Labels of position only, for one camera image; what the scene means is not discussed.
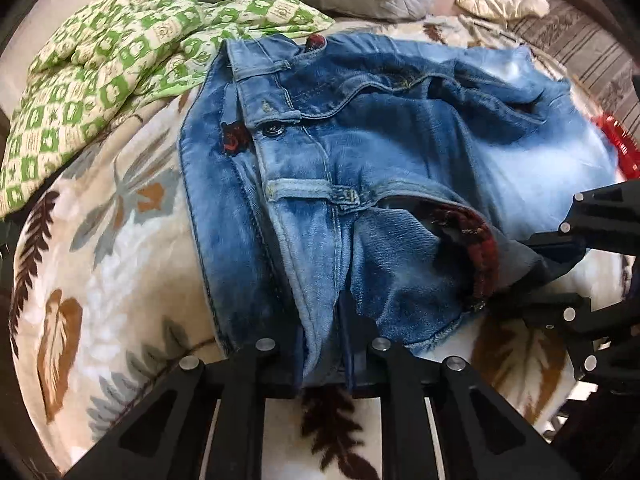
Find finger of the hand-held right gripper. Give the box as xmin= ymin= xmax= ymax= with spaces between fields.
xmin=517 ymin=179 xmax=640 ymax=267
xmin=494 ymin=294 xmax=640 ymax=392

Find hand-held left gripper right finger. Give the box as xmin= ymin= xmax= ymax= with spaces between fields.
xmin=344 ymin=305 xmax=582 ymax=480

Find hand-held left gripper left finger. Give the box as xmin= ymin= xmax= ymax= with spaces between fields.
xmin=62 ymin=338 xmax=304 ymax=480

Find blue denim pants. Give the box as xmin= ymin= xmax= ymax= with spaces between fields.
xmin=178 ymin=32 xmax=621 ymax=392

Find leaf print blanket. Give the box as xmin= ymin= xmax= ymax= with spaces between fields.
xmin=10 ymin=14 xmax=637 ymax=480

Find brown striped sofa cover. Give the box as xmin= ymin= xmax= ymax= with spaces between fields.
xmin=510 ymin=0 xmax=640 ymax=127

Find brown sofa backrest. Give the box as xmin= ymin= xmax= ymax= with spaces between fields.
xmin=520 ymin=0 xmax=640 ymax=66

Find green patterned quilt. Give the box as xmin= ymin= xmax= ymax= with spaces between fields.
xmin=0 ymin=0 xmax=336 ymax=219

